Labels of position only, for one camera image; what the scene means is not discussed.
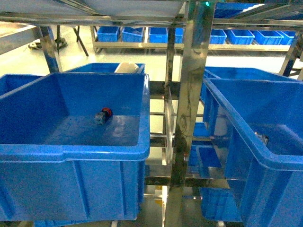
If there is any red mushroom push button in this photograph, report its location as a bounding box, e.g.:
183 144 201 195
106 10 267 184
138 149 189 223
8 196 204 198
95 107 112 124

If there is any white object in rear bin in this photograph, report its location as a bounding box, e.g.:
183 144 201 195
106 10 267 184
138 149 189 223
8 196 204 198
114 62 139 73

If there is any rear blue bin behind left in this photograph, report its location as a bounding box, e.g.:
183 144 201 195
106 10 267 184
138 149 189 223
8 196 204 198
65 62 145 74

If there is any stainless steel left rack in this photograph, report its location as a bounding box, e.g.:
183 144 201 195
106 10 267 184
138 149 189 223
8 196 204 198
0 0 303 227

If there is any upper left blue rack bin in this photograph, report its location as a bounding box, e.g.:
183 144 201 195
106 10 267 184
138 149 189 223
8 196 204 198
0 73 150 221

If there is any blue rack bin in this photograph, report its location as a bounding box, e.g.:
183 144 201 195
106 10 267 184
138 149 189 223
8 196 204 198
204 79 303 227
0 73 150 221

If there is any upper right blue rack bin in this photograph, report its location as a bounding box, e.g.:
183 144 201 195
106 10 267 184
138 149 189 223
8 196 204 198
204 79 303 227

